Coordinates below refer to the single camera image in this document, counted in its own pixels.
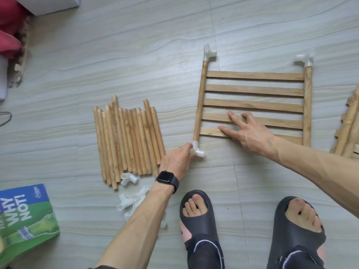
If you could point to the person's right hand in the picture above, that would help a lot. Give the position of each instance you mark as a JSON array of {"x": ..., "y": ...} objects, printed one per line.
[{"x": 252, "y": 137}]

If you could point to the black smartwatch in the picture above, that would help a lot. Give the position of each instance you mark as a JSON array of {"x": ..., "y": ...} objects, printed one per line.
[{"x": 168, "y": 179}]

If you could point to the slatted wooden shelf panel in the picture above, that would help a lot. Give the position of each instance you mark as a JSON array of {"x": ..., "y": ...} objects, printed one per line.
[
  {"x": 348, "y": 126},
  {"x": 252, "y": 89}
]

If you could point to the person's left hand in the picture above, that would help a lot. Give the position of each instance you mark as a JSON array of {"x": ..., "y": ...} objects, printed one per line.
[{"x": 176, "y": 159}]

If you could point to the person's black sandal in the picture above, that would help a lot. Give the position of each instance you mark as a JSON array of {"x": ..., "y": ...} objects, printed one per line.
[
  {"x": 291, "y": 238},
  {"x": 202, "y": 224}
]

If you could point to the pile of white connectors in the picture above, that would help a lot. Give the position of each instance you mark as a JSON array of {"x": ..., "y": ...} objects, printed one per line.
[{"x": 130, "y": 199}]

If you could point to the pile of wooden dowels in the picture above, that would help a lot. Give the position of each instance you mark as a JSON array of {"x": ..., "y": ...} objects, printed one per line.
[{"x": 129, "y": 137}]

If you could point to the green cardboard box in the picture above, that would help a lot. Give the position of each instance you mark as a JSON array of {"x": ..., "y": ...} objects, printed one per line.
[{"x": 28, "y": 221}]

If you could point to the white box cabinet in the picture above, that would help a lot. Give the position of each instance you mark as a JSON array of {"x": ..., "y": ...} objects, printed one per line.
[{"x": 47, "y": 3}]

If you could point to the red fleece blanket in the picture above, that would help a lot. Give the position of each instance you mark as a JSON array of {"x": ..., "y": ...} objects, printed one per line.
[{"x": 11, "y": 22}]

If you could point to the person's left forearm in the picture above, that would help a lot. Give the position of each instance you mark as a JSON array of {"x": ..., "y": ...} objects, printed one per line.
[{"x": 134, "y": 232}]

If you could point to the person's right forearm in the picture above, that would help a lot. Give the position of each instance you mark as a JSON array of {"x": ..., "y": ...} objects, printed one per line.
[{"x": 319, "y": 171}]

